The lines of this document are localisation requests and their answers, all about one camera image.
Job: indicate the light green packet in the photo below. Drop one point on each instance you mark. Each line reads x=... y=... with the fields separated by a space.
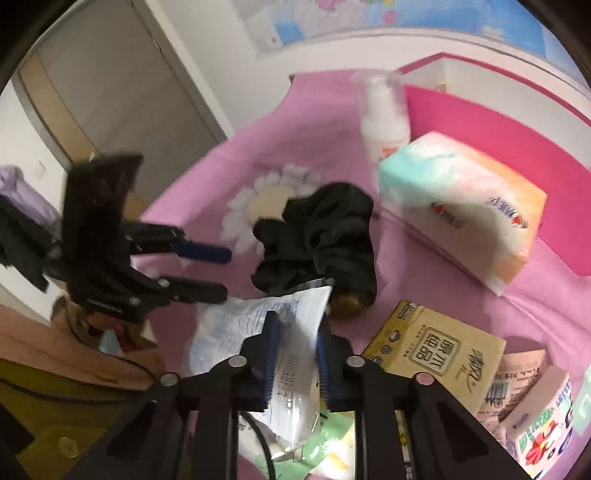
x=332 y=443

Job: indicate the white pump bottle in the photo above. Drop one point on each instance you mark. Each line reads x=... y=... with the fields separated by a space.
x=383 y=134

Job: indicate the white and blue printed packet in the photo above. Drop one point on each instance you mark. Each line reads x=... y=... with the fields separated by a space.
x=295 y=323

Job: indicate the grey door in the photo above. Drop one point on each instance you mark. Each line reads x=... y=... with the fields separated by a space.
x=115 y=92

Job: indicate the pink box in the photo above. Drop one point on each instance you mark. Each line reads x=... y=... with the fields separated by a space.
x=508 y=124

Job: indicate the lilac cloth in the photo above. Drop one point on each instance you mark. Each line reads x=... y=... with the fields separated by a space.
x=21 y=189

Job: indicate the black soft cloth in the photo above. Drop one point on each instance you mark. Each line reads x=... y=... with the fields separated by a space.
x=323 y=230

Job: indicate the person's olive clothing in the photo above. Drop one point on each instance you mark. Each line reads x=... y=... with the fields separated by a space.
x=55 y=424

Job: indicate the dark cloth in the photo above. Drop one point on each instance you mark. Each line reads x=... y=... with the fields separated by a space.
x=23 y=249

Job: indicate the wall map poster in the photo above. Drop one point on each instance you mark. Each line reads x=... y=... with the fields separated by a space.
x=369 y=14

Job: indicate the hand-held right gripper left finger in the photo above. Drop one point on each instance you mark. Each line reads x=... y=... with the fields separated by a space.
x=271 y=364

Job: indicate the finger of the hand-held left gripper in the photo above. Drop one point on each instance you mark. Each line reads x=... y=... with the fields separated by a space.
x=203 y=252
x=198 y=291

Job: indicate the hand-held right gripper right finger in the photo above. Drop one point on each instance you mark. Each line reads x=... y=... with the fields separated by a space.
x=324 y=369

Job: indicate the pale pink packet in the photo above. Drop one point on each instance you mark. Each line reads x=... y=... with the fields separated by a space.
x=512 y=383

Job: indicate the pink daisy print bedsheet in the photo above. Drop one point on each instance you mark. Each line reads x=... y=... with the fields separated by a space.
x=207 y=161

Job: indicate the yellow packet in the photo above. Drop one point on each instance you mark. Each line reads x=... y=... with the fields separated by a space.
x=442 y=86

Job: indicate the pastel tissue pack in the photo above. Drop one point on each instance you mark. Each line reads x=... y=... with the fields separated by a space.
x=461 y=203

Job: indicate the small flower print tissue pack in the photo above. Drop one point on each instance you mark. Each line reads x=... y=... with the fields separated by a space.
x=540 y=424

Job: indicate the beige tissue pack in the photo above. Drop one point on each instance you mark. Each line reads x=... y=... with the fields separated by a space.
x=434 y=346

